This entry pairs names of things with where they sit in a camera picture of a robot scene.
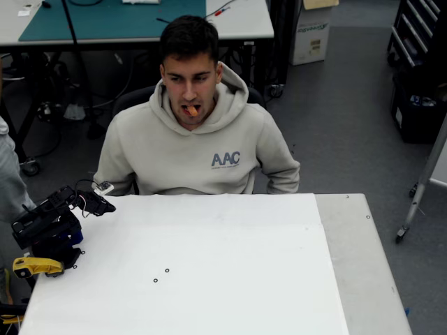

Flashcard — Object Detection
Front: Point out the standing person in grey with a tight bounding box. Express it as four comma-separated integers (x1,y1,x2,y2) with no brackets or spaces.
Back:
0,114,38,224

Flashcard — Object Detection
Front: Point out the grey caster wheel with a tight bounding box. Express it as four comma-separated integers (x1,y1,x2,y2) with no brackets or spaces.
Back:
20,158,41,177

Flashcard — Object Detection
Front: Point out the yellow clamp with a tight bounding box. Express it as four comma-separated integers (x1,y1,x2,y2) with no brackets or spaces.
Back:
13,257,65,279

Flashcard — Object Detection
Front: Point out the seated man in beige hoodie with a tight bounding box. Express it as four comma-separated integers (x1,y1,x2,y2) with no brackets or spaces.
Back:
93,15,301,195

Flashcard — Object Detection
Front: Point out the black office chair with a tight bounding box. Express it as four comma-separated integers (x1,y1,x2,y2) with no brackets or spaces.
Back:
112,85,267,119

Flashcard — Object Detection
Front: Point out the white table sheet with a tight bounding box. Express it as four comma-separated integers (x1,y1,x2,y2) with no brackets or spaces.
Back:
17,193,350,335

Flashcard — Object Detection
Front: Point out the black stand pole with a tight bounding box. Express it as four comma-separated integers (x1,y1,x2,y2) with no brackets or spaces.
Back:
61,0,105,140

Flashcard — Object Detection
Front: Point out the yellow black hand tool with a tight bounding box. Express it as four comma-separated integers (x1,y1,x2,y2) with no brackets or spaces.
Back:
0,302,28,326

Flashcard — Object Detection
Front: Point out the green cutting mat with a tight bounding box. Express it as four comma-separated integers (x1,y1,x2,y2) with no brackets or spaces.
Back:
18,0,207,42

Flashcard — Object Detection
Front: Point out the red screwdriver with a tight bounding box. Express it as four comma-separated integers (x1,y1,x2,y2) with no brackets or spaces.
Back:
205,5,233,18

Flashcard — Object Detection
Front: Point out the white workbench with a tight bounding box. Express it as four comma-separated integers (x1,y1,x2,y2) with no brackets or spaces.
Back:
0,0,275,47

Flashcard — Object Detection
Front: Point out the white cardboard box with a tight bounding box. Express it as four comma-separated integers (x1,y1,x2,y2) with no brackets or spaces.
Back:
288,0,339,66

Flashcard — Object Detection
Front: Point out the grey metal stand leg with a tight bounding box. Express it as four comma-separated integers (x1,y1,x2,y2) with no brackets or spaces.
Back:
395,114,447,244

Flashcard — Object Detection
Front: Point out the black storage bin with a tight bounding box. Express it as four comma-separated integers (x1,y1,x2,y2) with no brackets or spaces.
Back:
390,69,447,144

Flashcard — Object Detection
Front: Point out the black drawer cart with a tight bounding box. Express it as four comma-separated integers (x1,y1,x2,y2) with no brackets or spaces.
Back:
386,0,447,69

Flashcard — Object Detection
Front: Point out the small white camera board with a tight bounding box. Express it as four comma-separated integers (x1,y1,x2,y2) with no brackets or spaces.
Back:
92,181,115,196

